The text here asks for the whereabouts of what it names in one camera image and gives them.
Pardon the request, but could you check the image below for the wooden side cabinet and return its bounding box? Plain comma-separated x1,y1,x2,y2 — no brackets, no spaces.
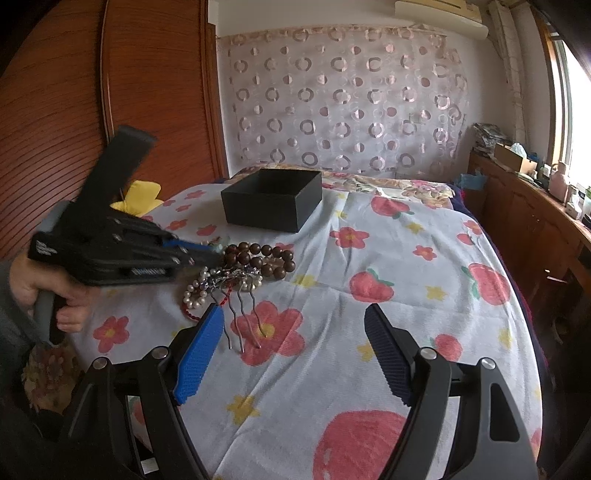
465,152,590,326

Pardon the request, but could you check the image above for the sheer circle pattern curtain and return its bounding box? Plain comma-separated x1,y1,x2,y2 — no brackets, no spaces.
218,25,468,181

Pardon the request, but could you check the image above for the person's left hand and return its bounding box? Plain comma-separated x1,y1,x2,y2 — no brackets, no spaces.
8,252,100,333

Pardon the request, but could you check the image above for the silver floral hair comb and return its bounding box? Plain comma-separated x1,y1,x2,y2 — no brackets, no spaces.
207,266,267,354

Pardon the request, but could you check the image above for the black open jewelry box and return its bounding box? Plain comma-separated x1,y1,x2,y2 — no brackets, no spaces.
221,169,322,233

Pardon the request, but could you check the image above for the white air conditioner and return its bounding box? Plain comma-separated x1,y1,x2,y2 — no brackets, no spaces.
394,0,489,40

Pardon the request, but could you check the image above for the teal crumpled cloth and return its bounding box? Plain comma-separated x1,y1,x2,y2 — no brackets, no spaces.
454,170,488,191

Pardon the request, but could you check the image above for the yellow tiger plush toy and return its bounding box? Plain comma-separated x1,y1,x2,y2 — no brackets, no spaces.
110,180,163,217

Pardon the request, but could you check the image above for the pink ceramic jar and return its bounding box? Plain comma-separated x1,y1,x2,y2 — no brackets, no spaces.
548,161,569,204

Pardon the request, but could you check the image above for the floral quilt at bed head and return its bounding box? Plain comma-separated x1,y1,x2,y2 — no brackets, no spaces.
230,162,456,209

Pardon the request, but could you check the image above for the white pearl necklace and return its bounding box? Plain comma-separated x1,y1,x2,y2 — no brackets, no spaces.
181,267,264,311

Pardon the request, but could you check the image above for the cardboard tissue box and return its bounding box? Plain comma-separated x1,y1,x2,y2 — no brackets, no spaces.
494,143,538,176

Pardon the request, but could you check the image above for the window with wooden frame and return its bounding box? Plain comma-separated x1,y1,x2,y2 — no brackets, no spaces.
533,11,590,190

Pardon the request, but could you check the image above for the strawberry flower print blanket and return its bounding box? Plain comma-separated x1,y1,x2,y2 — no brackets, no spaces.
68,181,544,480

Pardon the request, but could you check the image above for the red-brown wooden wardrobe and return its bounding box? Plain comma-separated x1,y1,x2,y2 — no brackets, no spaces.
1,1,228,257

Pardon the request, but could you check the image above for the brown wooden bead bracelet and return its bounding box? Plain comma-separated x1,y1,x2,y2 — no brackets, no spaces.
222,241,298,281

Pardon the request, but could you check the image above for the stack of papers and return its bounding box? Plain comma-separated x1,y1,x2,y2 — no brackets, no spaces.
472,123,513,157

